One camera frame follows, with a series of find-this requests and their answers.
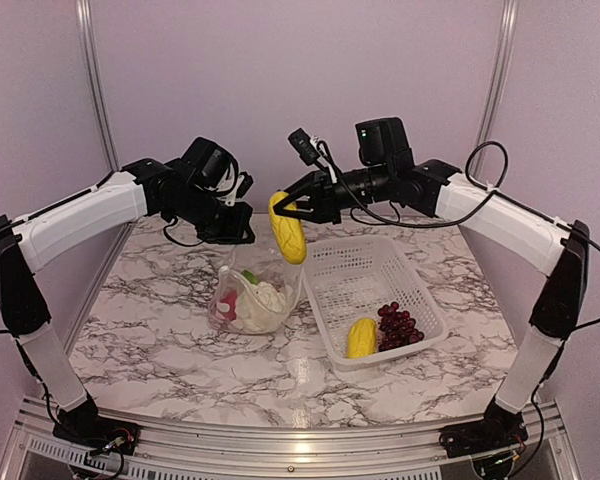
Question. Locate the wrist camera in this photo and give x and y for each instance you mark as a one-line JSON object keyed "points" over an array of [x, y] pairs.
{"points": [[307, 148], [243, 184]]}

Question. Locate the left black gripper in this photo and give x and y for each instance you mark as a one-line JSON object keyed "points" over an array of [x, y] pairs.
{"points": [[234, 232]]}

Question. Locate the yellow corn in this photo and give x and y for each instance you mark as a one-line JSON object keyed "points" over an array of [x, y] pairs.
{"points": [[288, 232], [362, 338]]}

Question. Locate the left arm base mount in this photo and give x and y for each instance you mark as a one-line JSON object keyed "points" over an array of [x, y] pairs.
{"points": [[85, 426]]}

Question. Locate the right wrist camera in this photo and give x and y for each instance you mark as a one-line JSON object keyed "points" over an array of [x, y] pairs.
{"points": [[307, 148]]}

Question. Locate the white cauliflower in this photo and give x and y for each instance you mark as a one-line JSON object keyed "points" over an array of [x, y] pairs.
{"points": [[260, 307]]}

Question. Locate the white plastic basket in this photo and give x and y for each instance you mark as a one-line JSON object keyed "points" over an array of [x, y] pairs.
{"points": [[346, 279]]}

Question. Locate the clear dotted zip bag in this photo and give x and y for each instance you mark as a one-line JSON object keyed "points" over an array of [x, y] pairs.
{"points": [[266, 264]]}

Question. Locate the right aluminium frame post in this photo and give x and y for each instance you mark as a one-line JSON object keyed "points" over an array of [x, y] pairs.
{"points": [[500, 68]]}

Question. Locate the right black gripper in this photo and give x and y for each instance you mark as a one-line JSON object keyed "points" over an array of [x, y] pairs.
{"points": [[320, 186]]}

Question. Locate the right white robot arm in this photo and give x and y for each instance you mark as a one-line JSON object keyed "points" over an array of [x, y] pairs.
{"points": [[451, 196]]}

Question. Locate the front aluminium rail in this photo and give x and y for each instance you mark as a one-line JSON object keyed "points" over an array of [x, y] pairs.
{"points": [[167, 449]]}

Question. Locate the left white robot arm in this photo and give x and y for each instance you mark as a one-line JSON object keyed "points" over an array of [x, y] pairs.
{"points": [[204, 187]]}

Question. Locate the purple grape bunch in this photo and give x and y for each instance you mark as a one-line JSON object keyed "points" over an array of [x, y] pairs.
{"points": [[397, 328]]}

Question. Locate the left aluminium frame post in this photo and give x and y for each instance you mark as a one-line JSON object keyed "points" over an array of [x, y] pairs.
{"points": [[89, 49]]}

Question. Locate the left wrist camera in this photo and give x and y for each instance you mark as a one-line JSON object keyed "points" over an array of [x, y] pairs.
{"points": [[243, 184]]}

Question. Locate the aluminium frame post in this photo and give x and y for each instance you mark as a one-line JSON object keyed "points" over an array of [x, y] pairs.
{"points": [[89, 49], [500, 68]]}

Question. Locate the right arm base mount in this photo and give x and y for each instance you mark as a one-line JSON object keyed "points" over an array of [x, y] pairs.
{"points": [[497, 428]]}

